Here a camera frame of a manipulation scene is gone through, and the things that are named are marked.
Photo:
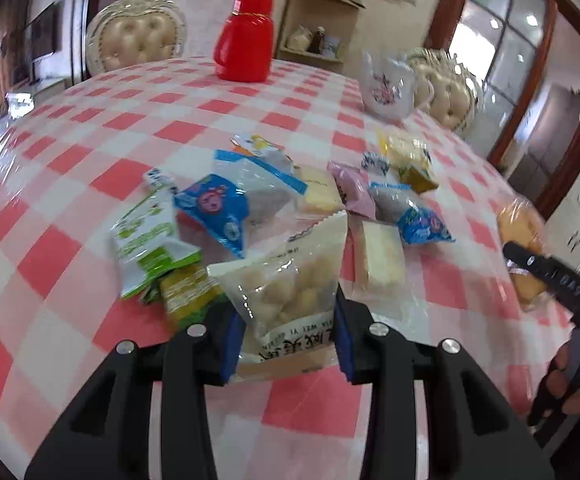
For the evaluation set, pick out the blue snack packet pink print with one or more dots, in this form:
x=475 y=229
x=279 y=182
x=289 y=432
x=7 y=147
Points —
x=417 y=220
x=215 y=210

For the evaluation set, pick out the pale food bag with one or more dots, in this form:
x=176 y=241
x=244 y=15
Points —
x=298 y=39

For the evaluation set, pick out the clear blue-topped snack packet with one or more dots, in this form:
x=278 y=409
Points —
x=265 y=185

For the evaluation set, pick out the red thermos jug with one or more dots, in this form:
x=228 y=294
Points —
x=242 y=40

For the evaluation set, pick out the green and white snack packet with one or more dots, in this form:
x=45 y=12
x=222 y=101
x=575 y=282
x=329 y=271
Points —
x=145 y=235

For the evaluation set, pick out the pale yellow cracker packet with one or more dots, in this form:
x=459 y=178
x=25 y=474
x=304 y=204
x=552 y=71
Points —
x=317 y=192

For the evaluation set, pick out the white floral teapot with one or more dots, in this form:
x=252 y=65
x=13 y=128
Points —
x=387 y=87

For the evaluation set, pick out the wooden glass door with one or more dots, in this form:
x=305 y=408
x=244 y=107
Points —
x=510 y=35

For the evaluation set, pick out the cream wafer packet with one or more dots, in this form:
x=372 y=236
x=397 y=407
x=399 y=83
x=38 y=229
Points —
x=379 y=255

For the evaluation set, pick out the small orange and white packet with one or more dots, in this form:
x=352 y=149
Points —
x=255 y=145

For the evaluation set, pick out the wooden wall shelf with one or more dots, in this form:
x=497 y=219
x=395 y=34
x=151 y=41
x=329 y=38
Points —
x=342 y=25

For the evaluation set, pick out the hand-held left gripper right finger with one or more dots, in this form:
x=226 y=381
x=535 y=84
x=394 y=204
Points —
x=344 y=342

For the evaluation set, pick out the yellow bread packet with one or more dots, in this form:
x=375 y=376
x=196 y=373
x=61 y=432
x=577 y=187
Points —
x=407 y=151

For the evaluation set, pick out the golden bun packet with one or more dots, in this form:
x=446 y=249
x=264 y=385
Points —
x=520 y=230

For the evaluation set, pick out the brown bottle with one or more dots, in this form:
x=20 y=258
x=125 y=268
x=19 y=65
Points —
x=317 y=41

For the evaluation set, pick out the person's right hand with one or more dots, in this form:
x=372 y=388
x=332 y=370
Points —
x=562 y=387

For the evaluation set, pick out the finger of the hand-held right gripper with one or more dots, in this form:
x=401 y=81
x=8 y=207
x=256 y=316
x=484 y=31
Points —
x=540 y=267

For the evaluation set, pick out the yellow and green snack packet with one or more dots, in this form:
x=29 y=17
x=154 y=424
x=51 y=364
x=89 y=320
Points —
x=419 y=179
x=187 y=295

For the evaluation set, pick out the flat screen television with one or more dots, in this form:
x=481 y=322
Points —
x=45 y=30

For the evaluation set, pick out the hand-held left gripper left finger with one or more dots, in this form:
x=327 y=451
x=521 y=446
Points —
x=231 y=347

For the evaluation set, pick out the clear packet of round snacks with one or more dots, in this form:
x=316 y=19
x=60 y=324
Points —
x=282 y=280

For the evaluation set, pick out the red and white checked tablecloth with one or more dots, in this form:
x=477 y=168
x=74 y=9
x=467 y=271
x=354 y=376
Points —
x=70 y=210

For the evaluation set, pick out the cream tufted chair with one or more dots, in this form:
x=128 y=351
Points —
x=447 y=95
x=135 y=35

